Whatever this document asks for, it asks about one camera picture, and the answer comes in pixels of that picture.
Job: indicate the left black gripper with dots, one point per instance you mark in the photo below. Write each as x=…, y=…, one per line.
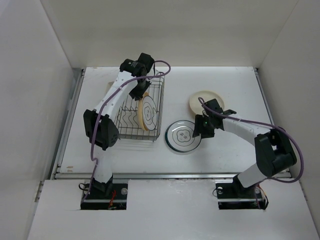
x=137, y=95

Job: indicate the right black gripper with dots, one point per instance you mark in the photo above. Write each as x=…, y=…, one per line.
x=198, y=128

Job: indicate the yellow-backed white plate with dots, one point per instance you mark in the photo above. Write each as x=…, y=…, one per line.
x=147, y=113

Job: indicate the white plate green lettered rim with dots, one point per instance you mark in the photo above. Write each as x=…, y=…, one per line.
x=179, y=136

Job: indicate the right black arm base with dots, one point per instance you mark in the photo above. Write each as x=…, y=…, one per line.
x=230, y=198

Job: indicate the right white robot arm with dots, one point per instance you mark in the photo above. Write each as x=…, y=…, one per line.
x=275, y=150

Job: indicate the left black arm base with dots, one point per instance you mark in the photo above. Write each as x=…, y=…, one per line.
x=104, y=196

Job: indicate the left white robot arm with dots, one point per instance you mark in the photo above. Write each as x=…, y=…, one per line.
x=132, y=80

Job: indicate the cream plastic cutlery holder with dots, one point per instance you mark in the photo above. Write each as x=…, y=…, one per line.
x=108, y=86

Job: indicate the grey wire dish rack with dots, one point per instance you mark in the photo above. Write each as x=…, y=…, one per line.
x=127, y=121

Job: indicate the aluminium table rail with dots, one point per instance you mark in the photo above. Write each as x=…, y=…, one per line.
x=222, y=156

